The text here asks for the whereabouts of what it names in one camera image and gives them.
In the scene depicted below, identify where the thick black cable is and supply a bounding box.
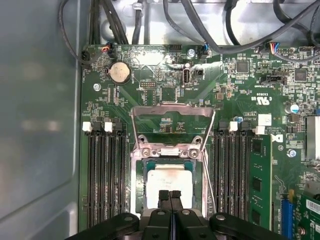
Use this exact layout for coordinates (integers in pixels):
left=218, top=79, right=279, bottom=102
left=162, top=0, right=320, bottom=55
left=224, top=0, right=243, bottom=46

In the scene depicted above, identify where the CPU with silver lid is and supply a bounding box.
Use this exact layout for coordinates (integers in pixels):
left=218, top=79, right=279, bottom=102
left=144, top=159, right=198, bottom=213

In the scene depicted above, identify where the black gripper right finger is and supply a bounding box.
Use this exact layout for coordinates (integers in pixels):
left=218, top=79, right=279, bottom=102
left=170, top=189, right=289, bottom=240

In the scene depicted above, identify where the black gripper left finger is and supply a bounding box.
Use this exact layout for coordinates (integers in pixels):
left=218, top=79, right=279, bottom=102
left=64, top=189, right=174, bottom=240

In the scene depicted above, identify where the blue expansion slot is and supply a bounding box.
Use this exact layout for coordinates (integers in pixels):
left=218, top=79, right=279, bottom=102
left=281, top=192, right=295, bottom=240

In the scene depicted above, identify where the thin metal locking lever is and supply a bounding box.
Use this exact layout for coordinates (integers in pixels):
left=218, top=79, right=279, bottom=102
left=201, top=147, right=218, bottom=216

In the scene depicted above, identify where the green RAM stick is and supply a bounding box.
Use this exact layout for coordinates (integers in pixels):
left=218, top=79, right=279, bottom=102
left=249, top=134, right=273, bottom=230

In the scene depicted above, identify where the thin black looped wire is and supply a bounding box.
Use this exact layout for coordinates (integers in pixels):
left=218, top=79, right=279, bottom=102
left=58, top=0, right=87, bottom=65

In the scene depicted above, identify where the graphics card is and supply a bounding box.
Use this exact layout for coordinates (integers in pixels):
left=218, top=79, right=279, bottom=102
left=297, top=192, right=320, bottom=240

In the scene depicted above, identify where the green motherboard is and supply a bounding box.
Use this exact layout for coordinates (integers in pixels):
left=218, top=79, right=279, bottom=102
left=78, top=43, right=320, bottom=240

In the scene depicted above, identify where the black RAM slot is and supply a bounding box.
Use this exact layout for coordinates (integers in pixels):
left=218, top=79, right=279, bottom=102
left=115, top=119, right=129, bottom=216
left=103, top=121, right=118, bottom=219
left=96, top=121, right=108, bottom=222
left=225, top=121, right=239, bottom=221
left=247, top=125, right=274, bottom=232
left=236, top=122, right=249, bottom=221
left=81, top=121, right=98, bottom=227
left=216, top=121, right=228, bottom=221

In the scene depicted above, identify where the black and grey PC case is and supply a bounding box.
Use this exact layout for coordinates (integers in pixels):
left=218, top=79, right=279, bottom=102
left=0, top=0, right=320, bottom=240

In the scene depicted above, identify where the silver chipset heatsink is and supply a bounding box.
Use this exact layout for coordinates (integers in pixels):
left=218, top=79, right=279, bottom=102
left=306, top=116, right=320, bottom=161

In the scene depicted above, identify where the round coin battery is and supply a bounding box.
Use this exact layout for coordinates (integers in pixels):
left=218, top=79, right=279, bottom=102
left=106, top=61, right=132, bottom=86

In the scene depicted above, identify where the silver socket cover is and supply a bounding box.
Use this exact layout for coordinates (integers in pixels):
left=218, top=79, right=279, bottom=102
left=130, top=104, right=218, bottom=152

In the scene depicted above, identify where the CPU socket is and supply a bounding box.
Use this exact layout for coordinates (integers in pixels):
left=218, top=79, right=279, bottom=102
left=132, top=134, right=210, bottom=221

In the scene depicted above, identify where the internal USB port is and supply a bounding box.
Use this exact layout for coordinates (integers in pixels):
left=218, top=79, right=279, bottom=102
left=181, top=67, right=192, bottom=87

